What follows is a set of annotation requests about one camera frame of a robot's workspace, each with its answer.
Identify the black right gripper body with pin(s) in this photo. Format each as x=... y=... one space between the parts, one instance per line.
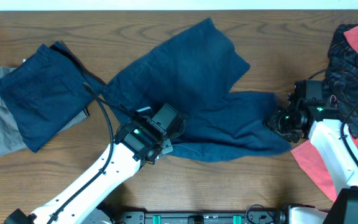
x=284 y=124

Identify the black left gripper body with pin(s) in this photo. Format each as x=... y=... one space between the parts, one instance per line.
x=163 y=147

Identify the blue denim shorts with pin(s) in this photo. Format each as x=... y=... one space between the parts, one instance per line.
x=194 y=72

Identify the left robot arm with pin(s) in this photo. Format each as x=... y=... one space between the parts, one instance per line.
x=137 y=142

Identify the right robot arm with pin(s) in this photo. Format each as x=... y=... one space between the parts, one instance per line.
x=328 y=134

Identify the black patterned garment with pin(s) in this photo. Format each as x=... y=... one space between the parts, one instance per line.
x=342 y=77

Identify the folded navy blue garment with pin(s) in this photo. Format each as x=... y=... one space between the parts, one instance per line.
x=46 y=92

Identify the folded grey garment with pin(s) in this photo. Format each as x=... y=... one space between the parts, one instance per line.
x=10 y=137

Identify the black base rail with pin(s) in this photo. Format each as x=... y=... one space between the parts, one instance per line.
x=255 y=215

